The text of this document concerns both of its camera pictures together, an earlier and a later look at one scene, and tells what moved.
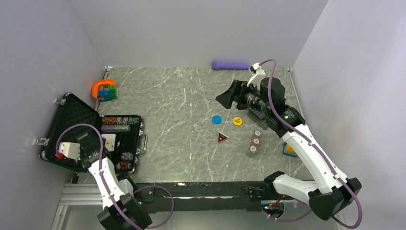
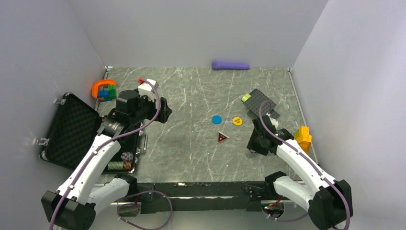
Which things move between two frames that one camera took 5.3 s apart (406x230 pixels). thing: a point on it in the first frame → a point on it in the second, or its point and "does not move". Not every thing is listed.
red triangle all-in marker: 221,137 does not move
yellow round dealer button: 237,121 does not move
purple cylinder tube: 221,65 does not move
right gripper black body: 249,97 → 255,143
